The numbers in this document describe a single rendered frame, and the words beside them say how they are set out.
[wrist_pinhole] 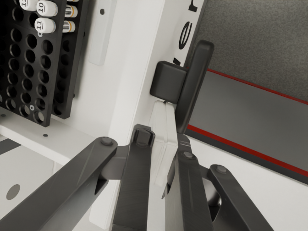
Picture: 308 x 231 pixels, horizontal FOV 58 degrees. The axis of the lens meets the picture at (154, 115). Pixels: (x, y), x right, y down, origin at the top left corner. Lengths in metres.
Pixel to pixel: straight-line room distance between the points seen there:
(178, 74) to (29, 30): 0.15
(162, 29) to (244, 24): 0.92
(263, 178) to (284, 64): 0.77
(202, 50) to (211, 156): 0.21
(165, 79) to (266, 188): 0.24
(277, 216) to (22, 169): 0.34
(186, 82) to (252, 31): 0.91
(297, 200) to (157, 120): 0.26
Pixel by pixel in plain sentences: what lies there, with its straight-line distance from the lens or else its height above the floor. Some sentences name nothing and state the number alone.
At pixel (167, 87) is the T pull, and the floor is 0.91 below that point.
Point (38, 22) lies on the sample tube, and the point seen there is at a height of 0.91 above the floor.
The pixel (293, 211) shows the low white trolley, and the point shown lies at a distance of 0.41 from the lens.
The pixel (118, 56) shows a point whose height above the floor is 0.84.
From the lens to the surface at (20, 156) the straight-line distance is 0.39.
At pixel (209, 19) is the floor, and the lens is 1.13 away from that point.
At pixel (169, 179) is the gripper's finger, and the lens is 0.16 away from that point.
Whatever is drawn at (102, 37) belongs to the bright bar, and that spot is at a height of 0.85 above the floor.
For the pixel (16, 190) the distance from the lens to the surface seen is 0.42.
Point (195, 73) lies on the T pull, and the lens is 0.20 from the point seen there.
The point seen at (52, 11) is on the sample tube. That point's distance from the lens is 0.26.
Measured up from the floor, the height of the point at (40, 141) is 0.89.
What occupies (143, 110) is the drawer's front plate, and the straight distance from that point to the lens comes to 0.22.
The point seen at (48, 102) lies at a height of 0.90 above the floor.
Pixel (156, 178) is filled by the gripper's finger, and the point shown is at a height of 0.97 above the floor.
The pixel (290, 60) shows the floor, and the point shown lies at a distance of 1.12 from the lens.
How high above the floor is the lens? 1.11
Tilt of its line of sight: 64 degrees down
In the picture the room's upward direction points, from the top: 127 degrees counter-clockwise
